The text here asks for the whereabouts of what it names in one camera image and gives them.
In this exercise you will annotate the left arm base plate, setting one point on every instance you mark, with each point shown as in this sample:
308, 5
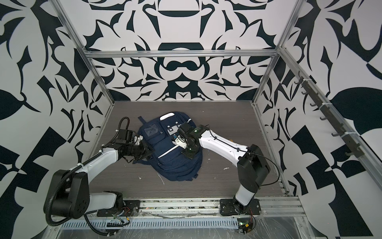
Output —
128, 208

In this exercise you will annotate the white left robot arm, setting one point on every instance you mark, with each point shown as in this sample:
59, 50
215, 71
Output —
69, 194

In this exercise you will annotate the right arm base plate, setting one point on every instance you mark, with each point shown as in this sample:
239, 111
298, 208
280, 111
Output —
231, 207

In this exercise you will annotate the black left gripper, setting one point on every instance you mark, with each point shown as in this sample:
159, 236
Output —
145, 151

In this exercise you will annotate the grey wall hook rack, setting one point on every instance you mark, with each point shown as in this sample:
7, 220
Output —
331, 115

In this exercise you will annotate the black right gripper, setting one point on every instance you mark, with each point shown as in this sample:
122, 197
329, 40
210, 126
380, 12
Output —
189, 154

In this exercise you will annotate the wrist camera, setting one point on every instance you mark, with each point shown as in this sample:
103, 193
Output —
179, 141
136, 140

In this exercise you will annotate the white slotted cable duct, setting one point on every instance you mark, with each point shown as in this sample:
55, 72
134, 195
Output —
161, 223

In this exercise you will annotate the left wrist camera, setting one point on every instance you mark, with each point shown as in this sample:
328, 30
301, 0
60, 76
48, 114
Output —
136, 140

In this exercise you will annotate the navy blue backpack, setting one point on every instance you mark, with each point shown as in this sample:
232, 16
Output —
167, 158

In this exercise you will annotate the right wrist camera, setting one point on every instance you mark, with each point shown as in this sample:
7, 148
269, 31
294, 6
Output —
179, 141

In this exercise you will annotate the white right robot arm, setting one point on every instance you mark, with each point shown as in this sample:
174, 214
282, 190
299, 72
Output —
252, 166

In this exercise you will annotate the small green circuit board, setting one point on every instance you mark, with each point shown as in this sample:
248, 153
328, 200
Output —
246, 225

